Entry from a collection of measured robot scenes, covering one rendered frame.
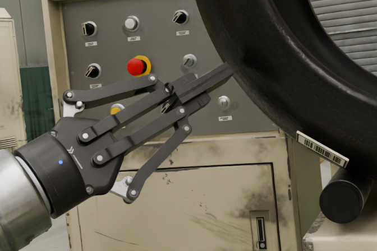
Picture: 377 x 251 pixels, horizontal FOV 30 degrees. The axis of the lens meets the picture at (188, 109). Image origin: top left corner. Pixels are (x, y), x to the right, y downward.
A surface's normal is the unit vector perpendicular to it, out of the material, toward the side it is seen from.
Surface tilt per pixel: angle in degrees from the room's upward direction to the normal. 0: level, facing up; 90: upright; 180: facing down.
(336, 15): 90
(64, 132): 70
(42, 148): 43
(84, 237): 90
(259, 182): 90
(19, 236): 122
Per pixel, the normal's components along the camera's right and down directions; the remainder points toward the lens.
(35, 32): 0.87, -0.06
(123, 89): 0.27, -0.32
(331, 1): -0.49, 0.10
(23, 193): 0.38, -0.14
